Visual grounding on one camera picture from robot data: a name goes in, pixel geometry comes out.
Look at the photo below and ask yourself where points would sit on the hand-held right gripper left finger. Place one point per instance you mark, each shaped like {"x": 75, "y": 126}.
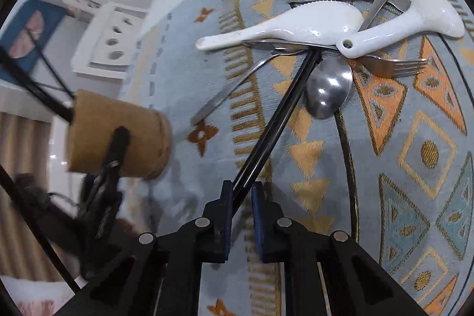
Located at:
{"x": 222, "y": 223}

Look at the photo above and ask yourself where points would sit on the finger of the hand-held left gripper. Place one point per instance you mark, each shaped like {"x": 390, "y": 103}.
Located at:
{"x": 118, "y": 145}

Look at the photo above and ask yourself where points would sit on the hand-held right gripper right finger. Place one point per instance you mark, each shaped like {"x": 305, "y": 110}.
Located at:
{"x": 259, "y": 227}

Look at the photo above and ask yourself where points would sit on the bamboo utensil holder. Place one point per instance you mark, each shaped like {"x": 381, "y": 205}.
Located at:
{"x": 96, "y": 123}

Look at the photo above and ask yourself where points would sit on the single black chopstick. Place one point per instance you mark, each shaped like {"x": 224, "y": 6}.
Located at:
{"x": 277, "y": 116}
{"x": 284, "y": 118}

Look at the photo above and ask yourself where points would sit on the silver metal fork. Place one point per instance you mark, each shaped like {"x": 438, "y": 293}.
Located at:
{"x": 385, "y": 67}
{"x": 222, "y": 96}

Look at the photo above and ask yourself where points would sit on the pink textured cloth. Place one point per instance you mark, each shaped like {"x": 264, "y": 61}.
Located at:
{"x": 37, "y": 308}

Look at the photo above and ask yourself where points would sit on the striped brown curtain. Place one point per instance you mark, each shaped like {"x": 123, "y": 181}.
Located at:
{"x": 22, "y": 153}

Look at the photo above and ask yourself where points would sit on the grey refrigerator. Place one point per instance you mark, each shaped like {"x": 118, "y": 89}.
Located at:
{"x": 59, "y": 49}

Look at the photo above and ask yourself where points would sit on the patterned blue table mat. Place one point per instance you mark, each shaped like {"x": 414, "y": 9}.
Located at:
{"x": 370, "y": 190}

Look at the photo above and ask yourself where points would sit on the white shelf rack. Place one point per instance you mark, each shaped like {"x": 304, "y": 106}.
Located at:
{"x": 79, "y": 1}

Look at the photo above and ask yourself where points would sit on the blue refrigerator cover cloth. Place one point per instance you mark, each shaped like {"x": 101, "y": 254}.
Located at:
{"x": 37, "y": 12}

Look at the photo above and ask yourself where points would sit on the white rice paddle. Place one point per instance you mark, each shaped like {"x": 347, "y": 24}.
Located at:
{"x": 314, "y": 23}
{"x": 426, "y": 16}

